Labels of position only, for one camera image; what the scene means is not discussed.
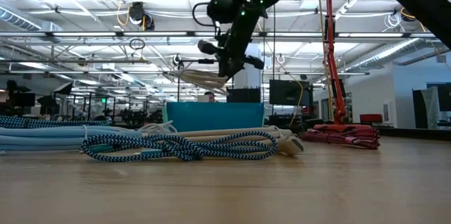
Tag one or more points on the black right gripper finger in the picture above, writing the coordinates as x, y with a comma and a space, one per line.
235, 66
224, 67

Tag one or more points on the teal blue plastic bin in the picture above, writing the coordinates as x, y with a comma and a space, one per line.
215, 116

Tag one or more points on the white square pillar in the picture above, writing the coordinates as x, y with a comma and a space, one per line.
252, 79

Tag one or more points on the black box with antennas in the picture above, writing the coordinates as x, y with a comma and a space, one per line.
243, 95

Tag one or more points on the person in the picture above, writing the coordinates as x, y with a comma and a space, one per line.
210, 96

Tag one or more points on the black flat screen monitor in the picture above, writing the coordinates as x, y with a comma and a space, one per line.
289, 93

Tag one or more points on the translucent green plastic bin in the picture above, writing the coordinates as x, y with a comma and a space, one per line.
164, 115

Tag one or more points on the orange articulated stand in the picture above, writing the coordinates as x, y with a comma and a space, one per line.
331, 51

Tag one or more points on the red cushion seat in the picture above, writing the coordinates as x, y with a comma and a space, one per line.
370, 118

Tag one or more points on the small black background monitor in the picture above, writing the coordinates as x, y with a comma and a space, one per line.
24, 99

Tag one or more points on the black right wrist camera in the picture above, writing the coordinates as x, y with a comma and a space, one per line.
222, 7

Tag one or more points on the black metal rig frame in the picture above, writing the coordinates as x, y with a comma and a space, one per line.
178, 83

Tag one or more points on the silver ventilation duct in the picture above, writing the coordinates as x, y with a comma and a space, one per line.
21, 19
387, 53

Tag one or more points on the black aluminium frame rail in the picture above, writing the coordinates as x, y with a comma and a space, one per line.
415, 133

